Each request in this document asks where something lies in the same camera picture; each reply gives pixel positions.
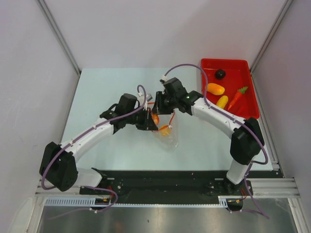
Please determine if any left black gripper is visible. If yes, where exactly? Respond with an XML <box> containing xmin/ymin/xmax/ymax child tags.
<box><xmin>125</xmin><ymin>107</ymin><xmax>158</xmax><ymax>131</ymax></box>

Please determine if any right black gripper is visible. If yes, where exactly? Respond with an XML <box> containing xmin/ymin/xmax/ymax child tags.
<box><xmin>151</xmin><ymin>91</ymin><xmax>177</xmax><ymax>115</ymax></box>

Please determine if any clear zip top bag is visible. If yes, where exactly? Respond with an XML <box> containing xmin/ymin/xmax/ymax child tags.
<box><xmin>151</xmin><ymin>110</ymin><xmax>179</xmax><ymax>151</ymax></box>

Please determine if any orange fake mango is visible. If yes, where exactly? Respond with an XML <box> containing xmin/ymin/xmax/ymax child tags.
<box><xmin>206</xmin><ymin>83</ymin><xmax>225</xmax><ymax>96</ymax></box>

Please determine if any yellow fake corn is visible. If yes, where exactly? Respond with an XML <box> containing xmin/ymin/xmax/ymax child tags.
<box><xmin>216</xmin><ymin>95</ymin><xmax>228</xmax><ymax>109</ymax></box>

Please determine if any dark fake food piece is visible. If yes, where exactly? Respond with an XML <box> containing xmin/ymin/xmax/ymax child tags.
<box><xmin>215</xmin><ymin>69</ymin><xmax>226</xmax><ymax>80</ymax></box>

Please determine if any red fake chili pepper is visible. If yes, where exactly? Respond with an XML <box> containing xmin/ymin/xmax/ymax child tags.
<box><xmin>232</xmin><ymin>105</ymin><xmax>247</xmax><ymax>117</ymax></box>

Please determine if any orange fake carrot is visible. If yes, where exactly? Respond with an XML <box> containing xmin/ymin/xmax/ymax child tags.
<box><xmin>227</xmin><ymin>86</ymin><xmax>248</xmax><ymax>111</ymax></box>

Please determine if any orange fake pumpkin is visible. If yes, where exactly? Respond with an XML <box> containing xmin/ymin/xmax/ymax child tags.
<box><xmin>152</xmin><ymin>114</ymin><xmax>159</xmax><ymax>125</ymax></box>

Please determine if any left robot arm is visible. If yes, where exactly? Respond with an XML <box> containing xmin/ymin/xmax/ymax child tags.
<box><xmin>39</xmin><ymin>93</ymin><xmax>157</xmax><ymax>194</ymax></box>

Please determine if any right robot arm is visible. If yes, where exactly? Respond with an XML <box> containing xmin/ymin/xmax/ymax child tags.
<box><xmin>152</xmin><ymin>78</ymin><xmax>267</xmax><ymax>195</ymax></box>

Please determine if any red plastic bin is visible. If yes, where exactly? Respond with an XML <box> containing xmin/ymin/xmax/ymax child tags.
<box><xmin>201</xmin><ymin>58</ymin><xmax>259</xmax><ymax>119</ymax></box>

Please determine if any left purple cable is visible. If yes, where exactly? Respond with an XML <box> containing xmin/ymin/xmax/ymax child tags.
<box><xmin>40</xmin><ymin>84</ymin><xmax>148</xmax><ymax>214</ymax></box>

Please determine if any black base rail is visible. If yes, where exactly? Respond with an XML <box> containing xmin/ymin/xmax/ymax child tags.
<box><xmin>79</xmin><ymin>170</ymin><xmax>252</xmax><ymax>202</ymax></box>

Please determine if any white cable duct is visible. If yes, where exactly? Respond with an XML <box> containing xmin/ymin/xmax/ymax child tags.
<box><xmin>44</xmin><ymin>196</ymin><xmax>242</xmax><ymax>208</ymax></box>

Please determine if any left aluminium frame post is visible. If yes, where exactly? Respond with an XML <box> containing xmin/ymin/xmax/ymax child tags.
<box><xmin>36</xmin><ymin>0</ymin><xmax>82</xmax><ymax>77</ymax></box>

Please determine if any aluminium frame post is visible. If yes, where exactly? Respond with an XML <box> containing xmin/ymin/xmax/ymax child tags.
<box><xmin>36</xmin><ymin>0</ymin><xmax>82</xmax><ymax>77</ymax></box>
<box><xmin>250</xmin><ymin>0</ymin><xmax>294</xmax><ymax>74</ymax></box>

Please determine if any right aluminium frame post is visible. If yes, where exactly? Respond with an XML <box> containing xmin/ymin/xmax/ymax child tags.
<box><xmin>250</xmin><ymin>0</ymin><xmax>294</xmax><ymax>74</ymax></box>

